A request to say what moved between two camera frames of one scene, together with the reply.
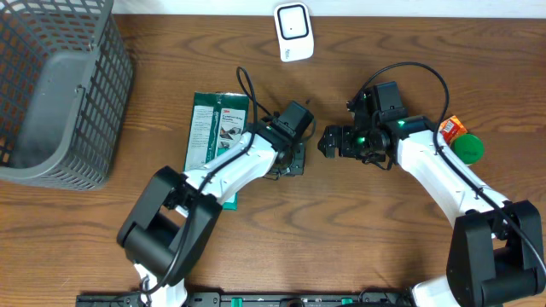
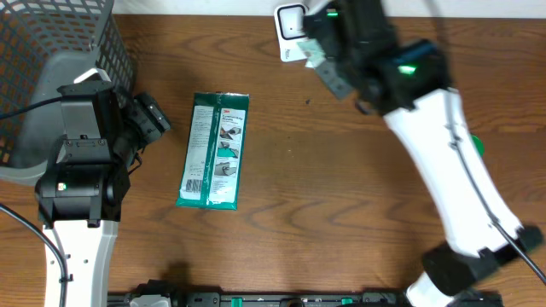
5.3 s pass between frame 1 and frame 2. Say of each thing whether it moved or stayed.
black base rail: stayed
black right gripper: moved
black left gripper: moved
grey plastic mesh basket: stayed
